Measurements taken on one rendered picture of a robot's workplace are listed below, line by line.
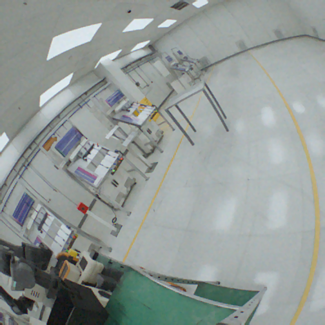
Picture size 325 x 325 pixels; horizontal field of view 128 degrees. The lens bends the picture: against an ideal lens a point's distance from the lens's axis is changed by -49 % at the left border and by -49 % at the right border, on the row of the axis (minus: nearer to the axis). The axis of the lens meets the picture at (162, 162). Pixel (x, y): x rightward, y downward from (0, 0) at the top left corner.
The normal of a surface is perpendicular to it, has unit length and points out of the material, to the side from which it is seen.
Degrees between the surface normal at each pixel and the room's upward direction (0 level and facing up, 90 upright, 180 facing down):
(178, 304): 0
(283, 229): 0
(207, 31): 90
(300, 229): 0
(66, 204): 90
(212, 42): 90
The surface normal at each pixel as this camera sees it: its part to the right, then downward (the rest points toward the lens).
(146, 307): -0.61, -0.64
